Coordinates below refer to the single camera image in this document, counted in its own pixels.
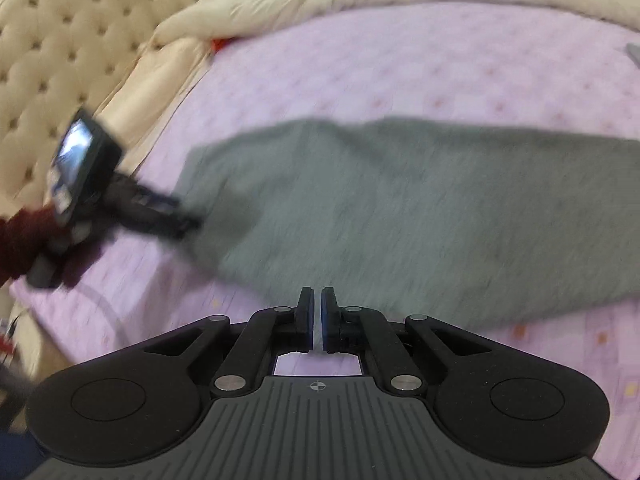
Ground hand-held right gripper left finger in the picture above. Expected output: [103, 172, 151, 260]
[142, 286, 315, 394]

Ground beige pillow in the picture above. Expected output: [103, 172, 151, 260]
[95, 35, 217, 182]

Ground cream tufted headboard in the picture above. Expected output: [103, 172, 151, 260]
[0, 0, 242, 212]

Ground pink patterned bed sheet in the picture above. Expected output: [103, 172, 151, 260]
[10, 2, 640, 412]

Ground grey pants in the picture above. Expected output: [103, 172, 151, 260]
[172, 116, 640, 334]

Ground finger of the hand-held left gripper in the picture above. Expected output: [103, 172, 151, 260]
[147, 191, 204, 241]

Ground person's left forearm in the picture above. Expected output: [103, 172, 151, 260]
[0, 205, 108, 289]

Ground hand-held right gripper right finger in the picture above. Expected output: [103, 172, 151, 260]
[321, 286, 494, 394]

